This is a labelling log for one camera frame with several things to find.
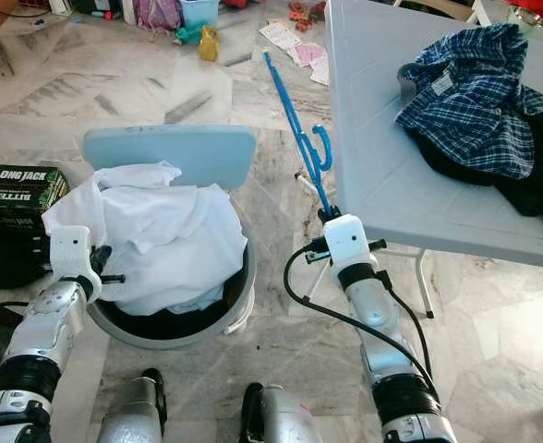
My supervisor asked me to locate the blue plastic clothes hanger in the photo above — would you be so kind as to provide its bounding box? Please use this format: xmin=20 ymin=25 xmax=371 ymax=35
xmin=262 ymin=51 xmax=334 ymax=218

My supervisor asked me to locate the blue white plaid shirt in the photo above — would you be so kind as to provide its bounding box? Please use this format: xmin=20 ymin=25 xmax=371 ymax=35
xmin=396 ymin=23 xmax=543 ymax=181

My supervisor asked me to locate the grey plastic folding table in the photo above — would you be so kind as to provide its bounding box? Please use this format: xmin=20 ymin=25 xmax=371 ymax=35
xmin=325 ymin=0 xmax=543 ymax=269

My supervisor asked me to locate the Long Jack Bitters carton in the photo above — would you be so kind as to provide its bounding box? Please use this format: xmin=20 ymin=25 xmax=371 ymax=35
xmin=0 ymin=164 xmax=69 ymax=232

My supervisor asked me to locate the grey round laundry basket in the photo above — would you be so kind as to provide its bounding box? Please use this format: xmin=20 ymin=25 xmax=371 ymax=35
xmin=87 ymin=185 xmax=256 ymax=350

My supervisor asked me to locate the silver left robot leg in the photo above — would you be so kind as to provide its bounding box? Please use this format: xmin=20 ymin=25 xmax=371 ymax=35
xmin=96 ymin=369 xmax=169 ymax=443

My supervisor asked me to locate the silver robot leg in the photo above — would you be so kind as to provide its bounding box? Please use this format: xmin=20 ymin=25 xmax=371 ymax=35
xmin=239 ymin=383 xmax=323 ymax=443
xmin=96 ymin=369 xmax=169 ymax=443

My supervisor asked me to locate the silver right robot leg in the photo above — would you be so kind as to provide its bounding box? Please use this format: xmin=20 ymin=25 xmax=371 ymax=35
xmin=239 ymin=383 xmax=323 ymax=443

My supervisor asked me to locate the black crumpled cloth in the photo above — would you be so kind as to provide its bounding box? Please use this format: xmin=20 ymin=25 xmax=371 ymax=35
xmin=410 ymin=92 xmax=543 ymax=236

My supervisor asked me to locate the red orange toy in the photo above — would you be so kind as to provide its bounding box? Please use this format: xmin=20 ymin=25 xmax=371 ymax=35
xmin=285 ymin=0 xmax=328 ymax=29

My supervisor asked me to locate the yellow plastic toy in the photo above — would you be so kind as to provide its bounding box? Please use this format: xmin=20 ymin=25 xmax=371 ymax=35
xmin=199 ymin=26 xmax=222 ymax=63

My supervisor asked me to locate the teal plastic toy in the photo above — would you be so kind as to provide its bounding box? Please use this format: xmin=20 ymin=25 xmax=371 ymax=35
xmin=173 ymin=23 xmax=208 ymax=47

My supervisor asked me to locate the teal plastic basket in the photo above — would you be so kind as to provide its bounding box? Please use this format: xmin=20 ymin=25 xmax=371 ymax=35
xmin=179 ymin=0 xmax=220 ymax=27

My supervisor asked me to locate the purple bag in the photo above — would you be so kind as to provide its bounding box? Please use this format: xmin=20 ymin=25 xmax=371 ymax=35
xmin=133 ymin=0 xmax=182 ymax=33

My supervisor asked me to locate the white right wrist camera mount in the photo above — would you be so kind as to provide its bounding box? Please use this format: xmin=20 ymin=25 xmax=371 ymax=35
xmin=324 ymin=214 xmax=370 ymax=269

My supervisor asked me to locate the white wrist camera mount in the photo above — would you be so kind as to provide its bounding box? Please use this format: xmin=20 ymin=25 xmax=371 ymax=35
xmin=52 ymin=225 xmax=103 ymax=301
xmin=324 ymin=214 xmax=370 ymax=269

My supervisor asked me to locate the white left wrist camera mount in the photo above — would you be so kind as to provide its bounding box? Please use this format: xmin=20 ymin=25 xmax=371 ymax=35
xmin=52 ymin=225 xmax=103 ymax=301

